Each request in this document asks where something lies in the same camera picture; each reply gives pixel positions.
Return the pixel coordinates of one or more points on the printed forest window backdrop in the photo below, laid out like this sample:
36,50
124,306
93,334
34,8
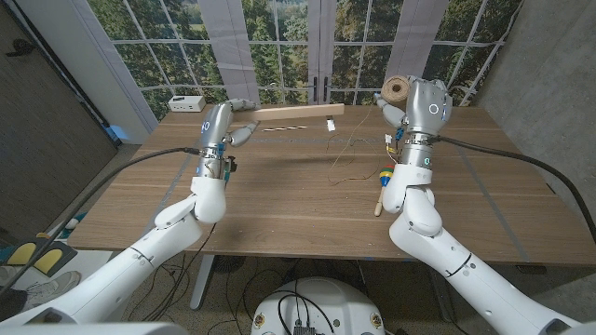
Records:
279,46

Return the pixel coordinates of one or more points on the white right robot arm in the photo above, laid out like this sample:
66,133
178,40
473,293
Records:
442,260

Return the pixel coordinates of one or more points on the white power strip box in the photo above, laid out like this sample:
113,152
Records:
186,103

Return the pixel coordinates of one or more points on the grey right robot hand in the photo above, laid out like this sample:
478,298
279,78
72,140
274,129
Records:
428,111

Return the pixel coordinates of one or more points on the blue floor object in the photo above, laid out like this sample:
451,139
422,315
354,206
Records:
116,132

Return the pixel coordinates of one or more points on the white teal floor object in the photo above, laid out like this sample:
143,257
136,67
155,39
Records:
70,223

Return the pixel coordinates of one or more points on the wooden clothes hanger with clips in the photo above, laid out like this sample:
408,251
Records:
298,112

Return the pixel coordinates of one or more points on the black yellow foot pedal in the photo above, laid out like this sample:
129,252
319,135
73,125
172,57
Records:
28,253

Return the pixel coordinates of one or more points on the grey white sneaker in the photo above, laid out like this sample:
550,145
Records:
51,288

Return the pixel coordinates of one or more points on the rainbow striped wooden maraca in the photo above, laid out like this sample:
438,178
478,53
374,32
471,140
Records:
385,176

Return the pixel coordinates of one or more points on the black wall hook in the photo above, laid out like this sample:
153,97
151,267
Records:
21,46

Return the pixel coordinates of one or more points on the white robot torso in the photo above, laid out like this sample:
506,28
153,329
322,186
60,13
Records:
321,307

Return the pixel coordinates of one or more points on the white table leg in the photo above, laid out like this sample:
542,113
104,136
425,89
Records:
202,284

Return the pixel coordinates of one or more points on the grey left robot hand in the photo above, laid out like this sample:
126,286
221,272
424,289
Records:
216,125

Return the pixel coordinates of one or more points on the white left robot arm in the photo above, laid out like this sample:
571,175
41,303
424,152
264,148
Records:
139,265

